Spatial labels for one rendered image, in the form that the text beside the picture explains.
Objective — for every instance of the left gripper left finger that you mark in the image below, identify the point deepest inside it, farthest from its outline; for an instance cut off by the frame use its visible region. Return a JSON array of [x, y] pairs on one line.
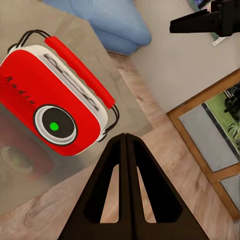
[[84, 221]]

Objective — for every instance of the coffee table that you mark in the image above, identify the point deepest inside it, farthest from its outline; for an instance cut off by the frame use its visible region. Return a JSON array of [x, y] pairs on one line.
[[28, 166]]

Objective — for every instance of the door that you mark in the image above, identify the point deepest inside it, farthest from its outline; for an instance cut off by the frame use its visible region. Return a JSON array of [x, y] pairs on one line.
[[209, 123]]

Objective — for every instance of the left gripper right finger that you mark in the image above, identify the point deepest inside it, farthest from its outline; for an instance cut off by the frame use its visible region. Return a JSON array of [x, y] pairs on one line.
[[174, 219]]

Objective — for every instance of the radio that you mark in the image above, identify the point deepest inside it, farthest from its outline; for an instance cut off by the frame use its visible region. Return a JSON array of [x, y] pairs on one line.
[[37, 88]]

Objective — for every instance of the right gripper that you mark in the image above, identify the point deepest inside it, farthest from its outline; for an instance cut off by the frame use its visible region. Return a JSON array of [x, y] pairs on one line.
[[224, 20]]

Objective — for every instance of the shelf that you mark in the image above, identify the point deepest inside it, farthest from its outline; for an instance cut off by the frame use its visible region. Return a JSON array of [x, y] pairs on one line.
[[218, 39]]

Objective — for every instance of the sofa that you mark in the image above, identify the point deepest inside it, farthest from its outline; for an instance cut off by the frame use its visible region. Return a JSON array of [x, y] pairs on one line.
[[117, 23]]

